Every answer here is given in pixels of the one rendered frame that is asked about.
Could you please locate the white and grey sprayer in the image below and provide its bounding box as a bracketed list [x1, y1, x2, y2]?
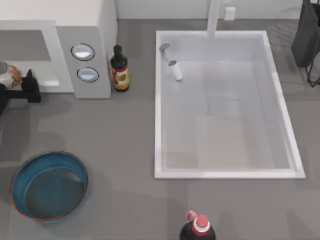
[159, 42, 184, 82]

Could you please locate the black frame stand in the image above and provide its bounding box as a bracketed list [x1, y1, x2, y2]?
[290, 0, 320, 89]

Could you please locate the blue bowl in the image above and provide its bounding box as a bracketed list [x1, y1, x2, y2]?
[9, 150, 89, 224]

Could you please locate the brown and white bread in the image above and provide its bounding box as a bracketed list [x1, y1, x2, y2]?
[0, 64, 24, 90]

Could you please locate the pale microwave oven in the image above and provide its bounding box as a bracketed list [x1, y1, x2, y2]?
[0, 0, 119, 100]

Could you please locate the dark bottle with yellow label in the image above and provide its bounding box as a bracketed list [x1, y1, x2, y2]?
[110, 44, 131, 93]

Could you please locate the tall white tap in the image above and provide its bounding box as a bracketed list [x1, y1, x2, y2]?
[206, 0, 221, 39]

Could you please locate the black bottle with red cap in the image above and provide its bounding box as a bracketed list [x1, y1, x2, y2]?
[179, 210, 217, 240]

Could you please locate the small white tap handle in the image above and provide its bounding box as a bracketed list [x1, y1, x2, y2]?
[224, 6, 236, 21]

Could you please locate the round silver microwave knob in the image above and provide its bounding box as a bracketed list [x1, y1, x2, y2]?
[70, 42, 96, 62]
[76, 66, 100, 83]

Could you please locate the white sink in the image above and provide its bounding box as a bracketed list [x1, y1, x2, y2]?
[153, 30, 307, 180]

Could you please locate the pale microwave door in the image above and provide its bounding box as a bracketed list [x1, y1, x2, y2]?
[0, 20, 75, 95]

